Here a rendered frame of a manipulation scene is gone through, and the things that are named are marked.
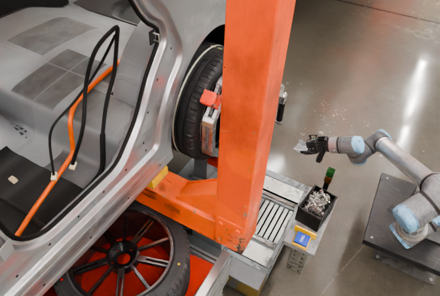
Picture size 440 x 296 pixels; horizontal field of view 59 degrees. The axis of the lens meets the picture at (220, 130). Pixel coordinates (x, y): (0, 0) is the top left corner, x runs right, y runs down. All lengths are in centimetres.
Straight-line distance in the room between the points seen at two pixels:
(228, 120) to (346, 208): 174
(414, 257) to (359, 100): 188
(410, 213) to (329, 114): 209
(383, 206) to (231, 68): 167
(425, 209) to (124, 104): 141
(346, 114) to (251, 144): 241
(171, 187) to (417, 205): 112
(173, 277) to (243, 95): 100
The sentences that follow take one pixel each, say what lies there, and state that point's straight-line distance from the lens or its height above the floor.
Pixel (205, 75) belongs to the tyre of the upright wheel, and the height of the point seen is 114.
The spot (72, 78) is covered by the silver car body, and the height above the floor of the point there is 103.
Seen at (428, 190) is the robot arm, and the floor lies 104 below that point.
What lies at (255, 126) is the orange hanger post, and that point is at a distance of 136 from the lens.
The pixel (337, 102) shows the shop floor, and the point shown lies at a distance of 389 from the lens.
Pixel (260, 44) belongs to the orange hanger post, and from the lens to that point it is 118.
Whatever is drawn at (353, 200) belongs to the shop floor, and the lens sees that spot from 305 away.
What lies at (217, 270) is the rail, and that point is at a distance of 210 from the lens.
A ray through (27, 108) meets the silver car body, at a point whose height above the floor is 95.
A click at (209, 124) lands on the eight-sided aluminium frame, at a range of 195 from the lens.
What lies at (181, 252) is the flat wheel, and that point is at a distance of 201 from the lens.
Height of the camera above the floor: 223
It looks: 42 degrees down
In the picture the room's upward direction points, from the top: 3 degrees clockwise
